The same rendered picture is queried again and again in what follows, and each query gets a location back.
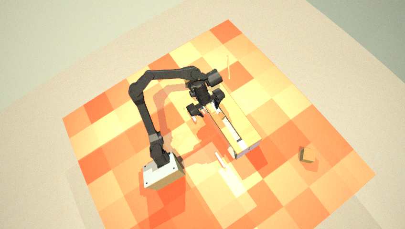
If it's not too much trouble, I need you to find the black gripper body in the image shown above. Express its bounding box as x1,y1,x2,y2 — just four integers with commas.
186,88,225,116

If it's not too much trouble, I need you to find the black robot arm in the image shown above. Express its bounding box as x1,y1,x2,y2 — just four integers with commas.
128,66,223,168

